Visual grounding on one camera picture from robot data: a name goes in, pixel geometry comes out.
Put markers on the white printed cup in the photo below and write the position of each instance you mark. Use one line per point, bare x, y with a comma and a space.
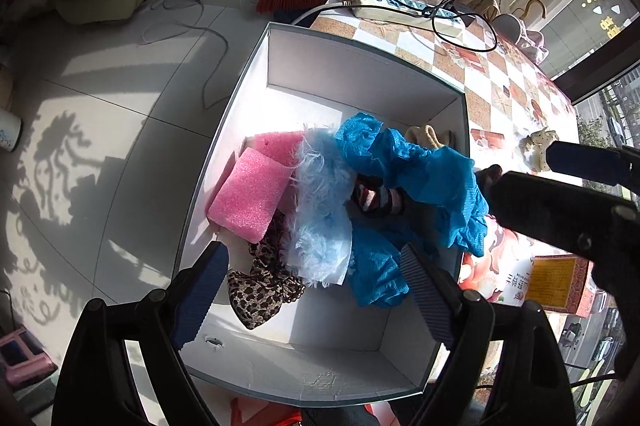
9, 130

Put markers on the pink foam sponge block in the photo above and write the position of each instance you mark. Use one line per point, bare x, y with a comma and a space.
250, 196
277, 144

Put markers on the floral printed package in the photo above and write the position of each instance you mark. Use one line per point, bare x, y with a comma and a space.
492, 266

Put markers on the light blue fluffy scrunchie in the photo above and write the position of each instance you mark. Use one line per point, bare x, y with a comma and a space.
320, 165
317, 246

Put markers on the orange patterned box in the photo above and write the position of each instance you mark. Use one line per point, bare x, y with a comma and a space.
560, 283

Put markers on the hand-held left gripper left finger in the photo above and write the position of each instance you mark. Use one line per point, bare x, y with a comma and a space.
200, 296

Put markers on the pink plastic stool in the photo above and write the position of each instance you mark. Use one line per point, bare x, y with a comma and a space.
25, 356

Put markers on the leopard print scrunchie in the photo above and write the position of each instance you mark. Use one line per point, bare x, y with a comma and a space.
260, 291

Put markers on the white polka dot scrunchie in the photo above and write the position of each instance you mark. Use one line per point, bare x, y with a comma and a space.
540, 145

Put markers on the blue non-woven shoe cover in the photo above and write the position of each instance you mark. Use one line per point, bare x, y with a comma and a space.
435, 181
380, 271

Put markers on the white ornament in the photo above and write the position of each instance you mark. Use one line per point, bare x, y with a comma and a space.
515, 28

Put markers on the red cloth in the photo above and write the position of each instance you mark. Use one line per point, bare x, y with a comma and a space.
265, 413

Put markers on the beige knitted item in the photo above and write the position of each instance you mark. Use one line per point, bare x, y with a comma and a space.
432, 136

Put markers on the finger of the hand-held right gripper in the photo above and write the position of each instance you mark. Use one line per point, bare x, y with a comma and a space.
590, 163
550, 206

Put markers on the dark brown knitted item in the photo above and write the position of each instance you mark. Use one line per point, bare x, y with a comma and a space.
487, 181

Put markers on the white power strip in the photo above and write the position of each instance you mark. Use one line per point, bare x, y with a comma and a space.
400, 8

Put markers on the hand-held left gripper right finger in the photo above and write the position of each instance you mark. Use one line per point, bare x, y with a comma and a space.
430, 301

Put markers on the white cardboard box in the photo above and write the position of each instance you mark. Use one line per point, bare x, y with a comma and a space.
320, 361

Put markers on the checkered printed tablecloth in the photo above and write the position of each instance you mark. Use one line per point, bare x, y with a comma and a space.
505, 75

